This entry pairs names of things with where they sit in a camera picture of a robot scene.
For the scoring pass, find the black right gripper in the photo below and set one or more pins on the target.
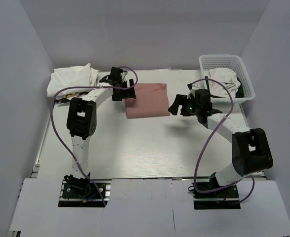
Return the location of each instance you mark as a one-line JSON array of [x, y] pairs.
[[178, 101]]

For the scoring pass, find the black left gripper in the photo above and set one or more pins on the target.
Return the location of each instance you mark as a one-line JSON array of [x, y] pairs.
[[129, 93]]

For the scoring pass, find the pink t shirt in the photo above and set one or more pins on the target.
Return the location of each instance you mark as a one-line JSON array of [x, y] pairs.
[[151, 101]]

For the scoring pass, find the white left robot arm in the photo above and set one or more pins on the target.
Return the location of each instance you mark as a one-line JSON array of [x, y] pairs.
[[82, 120]]

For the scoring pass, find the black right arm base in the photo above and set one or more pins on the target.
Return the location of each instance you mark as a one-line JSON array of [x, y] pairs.
[[225, 199]]

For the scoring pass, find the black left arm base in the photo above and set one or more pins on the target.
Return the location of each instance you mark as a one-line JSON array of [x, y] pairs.
[[82, 193]]

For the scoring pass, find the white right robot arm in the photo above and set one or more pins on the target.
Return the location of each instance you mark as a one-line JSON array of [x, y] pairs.
[[250, 148]]

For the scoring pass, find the white folded t shirt stack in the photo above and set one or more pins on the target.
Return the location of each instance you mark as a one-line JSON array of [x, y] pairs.
[[75, 76]]

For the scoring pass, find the white crumpled t shirt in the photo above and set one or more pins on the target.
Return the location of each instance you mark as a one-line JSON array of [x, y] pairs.
[[220, 72]]

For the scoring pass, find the white plastic basket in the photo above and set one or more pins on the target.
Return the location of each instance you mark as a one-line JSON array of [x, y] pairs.
[[234, 63]]

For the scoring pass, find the dark green t shirt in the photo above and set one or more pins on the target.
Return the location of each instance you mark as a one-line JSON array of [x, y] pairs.
[[231, 83]]

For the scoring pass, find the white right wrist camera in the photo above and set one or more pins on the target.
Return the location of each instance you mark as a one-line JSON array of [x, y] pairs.
[[193, 87]]

